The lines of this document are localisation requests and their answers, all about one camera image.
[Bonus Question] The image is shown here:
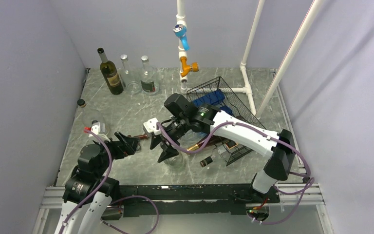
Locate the clear blue bottle lower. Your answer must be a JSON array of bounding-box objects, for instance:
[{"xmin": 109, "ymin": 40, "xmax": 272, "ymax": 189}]
[{"xmin": 220, "ymin": 105, "xmax": 234, "ymax": 116}]

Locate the brown gold-capped wine bottle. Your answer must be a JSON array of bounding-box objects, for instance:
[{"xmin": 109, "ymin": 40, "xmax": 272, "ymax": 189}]
[{"xmin": 187, "ymin": 136, "xmax": 229, "ymax": 153}]

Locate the clear bottle dark label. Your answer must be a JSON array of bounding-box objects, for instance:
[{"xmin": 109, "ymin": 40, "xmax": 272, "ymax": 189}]
[{"xmin": 120, "ymin": 54, "xmax": 141, "ymax": 95}]

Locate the dark green wine bottle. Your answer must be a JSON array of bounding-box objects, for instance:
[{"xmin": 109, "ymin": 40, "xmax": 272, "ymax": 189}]
[{"xmin": 97, "ymin": 48, "xmax": 124, "ymax": 95}]

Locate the white diagonal pole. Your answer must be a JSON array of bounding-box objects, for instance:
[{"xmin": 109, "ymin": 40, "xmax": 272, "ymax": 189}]
[{"xmin": 255, "ymin": 0, "xmax": 325, "ymax": 119}]

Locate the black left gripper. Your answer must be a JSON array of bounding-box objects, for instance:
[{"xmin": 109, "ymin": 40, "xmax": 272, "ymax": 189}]
[{"xmin": 93, "ymin": 131, "xmax": 140, "ymax": 177}]

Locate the black wire wine rack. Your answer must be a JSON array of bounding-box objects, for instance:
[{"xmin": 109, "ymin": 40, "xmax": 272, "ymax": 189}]
[{"xmin": 186, "ymin": 76, "xmax": 267, "ymax": 167}]

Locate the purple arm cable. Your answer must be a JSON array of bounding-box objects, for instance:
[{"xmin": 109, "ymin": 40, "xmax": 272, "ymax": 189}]
[
  {"xmin": 156, "ymin": 121, "xmax": 315, "ymax": 226},
  {"xmin": 57, "ymin": 127, "xmax": 159, "ymax": 234}
]

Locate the clear black-capped bottle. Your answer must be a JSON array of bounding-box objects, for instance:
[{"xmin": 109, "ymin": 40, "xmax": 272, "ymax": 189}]
[{"xmin": 200, "ymin": 140, "xmax": 237, "ymax": 168}]

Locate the round clear flask bottle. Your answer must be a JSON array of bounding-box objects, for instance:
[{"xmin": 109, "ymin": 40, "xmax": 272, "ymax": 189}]
[{"xmin": 77, "ymin": 99, "xmax": 110, "ymax": 135}]

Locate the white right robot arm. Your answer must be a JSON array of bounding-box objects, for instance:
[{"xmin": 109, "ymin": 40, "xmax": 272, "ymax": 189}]
[{"xmin": 143, "ymin": 93, "xmax": 296, "ymax": 202}]

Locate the clear blue bottle upper left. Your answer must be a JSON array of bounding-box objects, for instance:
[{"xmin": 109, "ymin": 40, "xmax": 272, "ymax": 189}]
[{"xmin": 192, "ymin": 90, "xmax": 225, "ymax": 107}]

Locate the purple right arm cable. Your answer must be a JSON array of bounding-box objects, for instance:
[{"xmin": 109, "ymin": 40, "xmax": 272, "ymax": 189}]
[{"xmin": 156, "ymin": 121, "xmax": 315, "ymax": 226}]

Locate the orange pipe valve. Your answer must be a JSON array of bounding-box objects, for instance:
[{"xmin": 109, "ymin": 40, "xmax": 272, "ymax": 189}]
[{"xmin": 180, "ymin": 56, "xmax": 199, "ymax": 78}]

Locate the clear blue bottle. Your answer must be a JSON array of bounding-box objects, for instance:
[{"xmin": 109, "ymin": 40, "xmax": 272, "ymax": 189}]
[
  {"xmin": 220, "ymin": 105, "xmax": 234, "ymax": 116},
  {"xmin": 192, "ymin": 90, "xmax": 225, "ymax": 107}
]

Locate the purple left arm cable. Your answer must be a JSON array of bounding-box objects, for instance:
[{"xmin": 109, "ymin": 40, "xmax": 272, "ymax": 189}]
[{"xmin": 57, "ymin": 127, "xmax": 159, "ymax": 234}]

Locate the tall clear open-neck bottle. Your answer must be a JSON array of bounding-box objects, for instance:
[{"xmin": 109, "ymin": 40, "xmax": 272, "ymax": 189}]
[{"xmin": 163, "ymin": 131, "xmax": 204, "ymax": 172}]

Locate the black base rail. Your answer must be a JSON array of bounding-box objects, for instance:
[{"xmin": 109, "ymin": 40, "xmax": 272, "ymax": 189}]
[{"xmin": 102, "ymin": 183, "xmax": 280, "ymax": 220}]

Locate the white PVC pipe frame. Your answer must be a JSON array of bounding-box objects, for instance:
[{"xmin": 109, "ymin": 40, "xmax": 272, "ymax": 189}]
[{"xmin": 176, "ymin": 0, "xmax": 266, "ymax": 115}]

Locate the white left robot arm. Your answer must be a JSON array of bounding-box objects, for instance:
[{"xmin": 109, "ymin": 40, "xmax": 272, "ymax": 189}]
[{"xmin": 55, "ymin": 132, "xmax": 140, "ymax": 234}]

